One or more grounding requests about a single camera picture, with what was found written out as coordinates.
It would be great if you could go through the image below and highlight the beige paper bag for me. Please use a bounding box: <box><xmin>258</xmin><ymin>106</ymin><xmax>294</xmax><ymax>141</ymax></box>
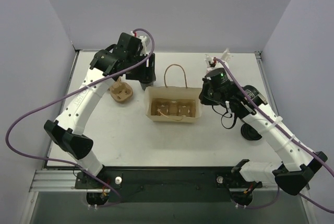
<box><xmin>144</xmin><ymin>64</ymin><xmax>204</xmax><ymax>125</ymax></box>

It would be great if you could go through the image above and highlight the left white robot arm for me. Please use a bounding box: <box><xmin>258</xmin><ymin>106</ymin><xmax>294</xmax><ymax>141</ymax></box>
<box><xmin>44</xmin><ymin>29</ymin><xmax>155</xmax><ymax>188</ymax></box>

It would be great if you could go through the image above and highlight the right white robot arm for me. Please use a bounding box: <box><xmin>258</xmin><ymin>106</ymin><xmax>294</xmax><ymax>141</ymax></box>
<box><xmin>199</xmin><ymin>67</ymin><xmax>328</xmax><ymax>195</ymax></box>

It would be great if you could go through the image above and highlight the white wrapped straw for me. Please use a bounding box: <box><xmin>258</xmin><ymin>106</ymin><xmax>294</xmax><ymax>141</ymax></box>
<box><xmin>205</xmin><ymin>54</ymin><xmax>215</xmax><ymax>68</ymax></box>
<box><xmin>221</xmin><ymin>48</ymin><xmax>231</xmax><ymax>63</ymax></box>

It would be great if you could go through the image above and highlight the brown pulp cup carrier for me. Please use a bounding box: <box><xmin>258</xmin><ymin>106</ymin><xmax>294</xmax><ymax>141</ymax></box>
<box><xmin>109</xmin><ymin>77</ymin><xmax>134</xmax><ymax>103</ymax></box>

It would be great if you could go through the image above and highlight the stack of black lids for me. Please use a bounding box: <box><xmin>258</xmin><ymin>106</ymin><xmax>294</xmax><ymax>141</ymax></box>
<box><xmin>241</xmin><ymin>123</ymin><xmax>262</xmax><ymax>141</ymax></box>

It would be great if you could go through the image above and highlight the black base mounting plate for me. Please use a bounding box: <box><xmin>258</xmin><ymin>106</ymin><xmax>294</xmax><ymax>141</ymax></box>
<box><xmin>75</xmin><ymin>167</ymin><xmax>263</xmax><ymax>205</ymax></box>

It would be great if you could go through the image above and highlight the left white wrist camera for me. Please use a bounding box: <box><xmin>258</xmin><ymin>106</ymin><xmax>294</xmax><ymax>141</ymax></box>
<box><xmin>130</xmin><ymin>31</ymin><xmax>151</xmax><ymax>54</ymax></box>

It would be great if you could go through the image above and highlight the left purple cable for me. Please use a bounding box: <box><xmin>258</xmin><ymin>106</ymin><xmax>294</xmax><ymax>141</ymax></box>
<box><xmin>5</xmin><ymin>28</ymin><xmax>155</xmax><ymax>208</ymax></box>

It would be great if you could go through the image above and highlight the aluminium frame rail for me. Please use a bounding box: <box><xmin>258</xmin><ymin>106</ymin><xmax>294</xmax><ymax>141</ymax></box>
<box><xmin>31</xmin><ymin>51</ymin><xmax>281</xmax><ymax>192</ymax></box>

